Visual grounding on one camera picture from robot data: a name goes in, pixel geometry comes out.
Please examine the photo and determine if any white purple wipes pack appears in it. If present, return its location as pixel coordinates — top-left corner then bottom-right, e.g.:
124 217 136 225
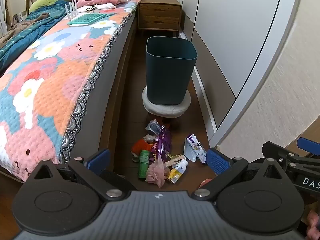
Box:
184 134 207 164

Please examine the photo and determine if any small white yellow bottle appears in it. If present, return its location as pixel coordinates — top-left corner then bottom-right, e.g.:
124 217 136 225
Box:
167 159 189 184

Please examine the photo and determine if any green cylindrical can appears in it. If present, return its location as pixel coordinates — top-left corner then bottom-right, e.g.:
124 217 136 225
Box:
138 150 150 179

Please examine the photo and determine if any red foam fruit net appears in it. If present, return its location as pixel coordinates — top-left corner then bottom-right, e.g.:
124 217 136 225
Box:
131 139 153 156

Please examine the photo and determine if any purple chips bag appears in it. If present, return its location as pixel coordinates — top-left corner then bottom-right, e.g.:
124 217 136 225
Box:
149 126 172 164

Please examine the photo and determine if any grey snack wrapper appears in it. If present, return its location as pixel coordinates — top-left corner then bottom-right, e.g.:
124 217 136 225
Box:
145 119 165 135

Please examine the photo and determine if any dark teal trash bin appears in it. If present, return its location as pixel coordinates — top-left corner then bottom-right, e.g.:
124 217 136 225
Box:
146 36 197 105

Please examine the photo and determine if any person right hand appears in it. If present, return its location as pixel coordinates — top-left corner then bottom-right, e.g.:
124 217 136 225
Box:
306 210 320 240

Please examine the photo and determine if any round grey cushioned stool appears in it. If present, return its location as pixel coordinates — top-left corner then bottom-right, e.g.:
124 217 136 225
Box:
142 86 191 119

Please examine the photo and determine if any bed with floral blanket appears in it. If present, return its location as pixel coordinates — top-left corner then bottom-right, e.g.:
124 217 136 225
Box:
1 0 140 181

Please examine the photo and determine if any white wardrobe sliding door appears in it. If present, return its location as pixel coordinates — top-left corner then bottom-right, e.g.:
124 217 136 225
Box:
178 0 299 147

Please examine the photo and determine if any teal grid rack tray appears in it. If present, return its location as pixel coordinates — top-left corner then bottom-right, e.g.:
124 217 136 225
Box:
65 0 108 26

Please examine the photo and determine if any teal quilt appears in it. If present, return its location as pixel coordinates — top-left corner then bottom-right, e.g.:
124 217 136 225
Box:
1 0 68 75

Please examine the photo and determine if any wooden bedside nightstand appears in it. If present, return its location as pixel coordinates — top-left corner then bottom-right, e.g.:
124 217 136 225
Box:
138 0 182 32

